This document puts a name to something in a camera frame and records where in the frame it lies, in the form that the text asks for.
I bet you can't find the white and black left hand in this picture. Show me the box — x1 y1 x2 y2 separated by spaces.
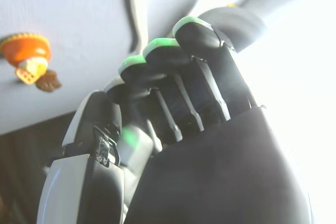
35 16 316 224

